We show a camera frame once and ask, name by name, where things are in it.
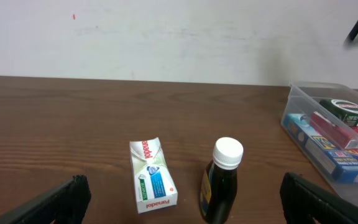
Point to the red medicine box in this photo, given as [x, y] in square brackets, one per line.
[331, 131]

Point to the dark green round-logo box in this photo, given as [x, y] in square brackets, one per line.
[344, 110]

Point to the white Panadol box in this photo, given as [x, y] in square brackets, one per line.
[153, 185]

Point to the blue Kool Fever box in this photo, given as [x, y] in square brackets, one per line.
[340, 164]

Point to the dark bottle white cap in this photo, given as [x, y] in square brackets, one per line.
[219, 182]

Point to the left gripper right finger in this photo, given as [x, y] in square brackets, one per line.
[306, 203]

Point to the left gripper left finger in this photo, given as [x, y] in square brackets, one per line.
[64, 204]

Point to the clear plastic container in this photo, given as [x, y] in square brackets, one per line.
[304, 98]

